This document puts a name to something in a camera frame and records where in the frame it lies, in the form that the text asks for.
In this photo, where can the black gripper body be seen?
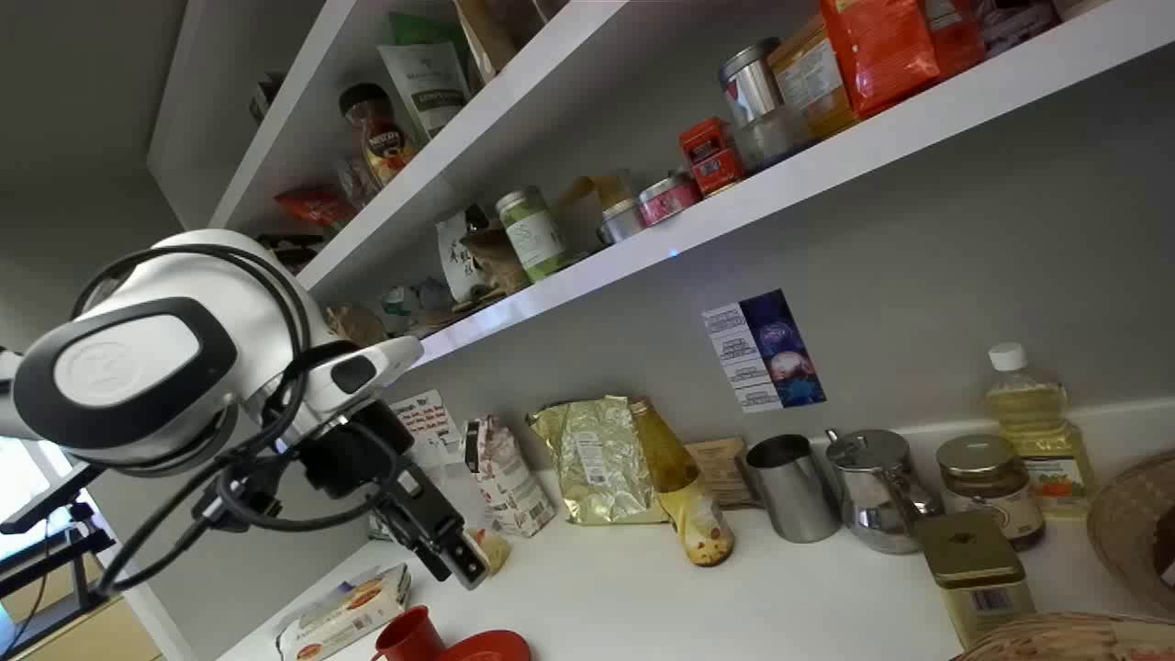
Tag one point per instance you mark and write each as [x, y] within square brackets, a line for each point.
[390, 483]

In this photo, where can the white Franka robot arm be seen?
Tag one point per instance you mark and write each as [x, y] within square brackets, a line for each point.
[186, 353]

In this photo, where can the orange plate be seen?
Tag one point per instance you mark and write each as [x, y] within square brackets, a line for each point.
[489, 646]

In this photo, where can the steel cup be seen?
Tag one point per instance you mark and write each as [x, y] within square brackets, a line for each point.
[795, 488]

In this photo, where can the metal measuring cup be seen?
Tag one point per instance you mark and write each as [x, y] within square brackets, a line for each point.
[870, 488]

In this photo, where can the white handwritten paper sign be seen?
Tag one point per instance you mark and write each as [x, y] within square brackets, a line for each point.
[428, 426]

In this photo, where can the white red patterned coffee bag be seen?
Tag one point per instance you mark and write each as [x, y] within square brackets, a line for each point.
[507, 479]

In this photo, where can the clear bag of cookies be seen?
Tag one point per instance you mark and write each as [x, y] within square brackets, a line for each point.
[351, 612]

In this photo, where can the gold foil bag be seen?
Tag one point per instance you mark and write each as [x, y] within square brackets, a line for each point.
[601, 460]

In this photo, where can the yellow glass bottle with label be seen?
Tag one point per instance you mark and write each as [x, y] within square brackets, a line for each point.
[699, 514]

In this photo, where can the jar with green label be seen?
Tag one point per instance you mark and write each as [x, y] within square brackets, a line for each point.
[532, 232]

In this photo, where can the red snack packet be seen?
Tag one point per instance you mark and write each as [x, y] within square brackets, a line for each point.
[316, 208]

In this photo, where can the dark glass jar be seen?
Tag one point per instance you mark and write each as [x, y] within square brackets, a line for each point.
[371, 128]

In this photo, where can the pink tin can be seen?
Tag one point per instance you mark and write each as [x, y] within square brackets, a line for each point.
[666, 199]

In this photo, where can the white green pouch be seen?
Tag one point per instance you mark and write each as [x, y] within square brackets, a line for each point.
[428, 79]

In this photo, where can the red carton box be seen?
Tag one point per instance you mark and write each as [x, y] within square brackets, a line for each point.
[715, 155]

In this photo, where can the olive tea tin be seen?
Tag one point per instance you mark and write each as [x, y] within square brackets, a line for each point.
[973, 570]

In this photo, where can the silver metal can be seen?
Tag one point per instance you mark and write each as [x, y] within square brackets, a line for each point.
[754, 104]

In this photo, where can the glass jar with metal lid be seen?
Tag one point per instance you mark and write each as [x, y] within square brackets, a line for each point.
[991, 483]

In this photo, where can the yellow food package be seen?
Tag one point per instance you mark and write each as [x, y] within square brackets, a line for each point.
[811, 79]

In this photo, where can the flat woven mat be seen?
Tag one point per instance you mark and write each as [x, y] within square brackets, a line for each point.
[1077, 640]

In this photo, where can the orange foil bag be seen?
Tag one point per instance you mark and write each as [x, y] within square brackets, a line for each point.
[883, 55]

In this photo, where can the round woven basket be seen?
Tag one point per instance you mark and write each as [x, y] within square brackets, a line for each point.
[1139, 526]

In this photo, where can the black camera stand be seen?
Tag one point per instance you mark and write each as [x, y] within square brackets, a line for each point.
[50, 553]

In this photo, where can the white wall shelf unit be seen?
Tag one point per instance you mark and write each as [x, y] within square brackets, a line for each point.
[857, 150]

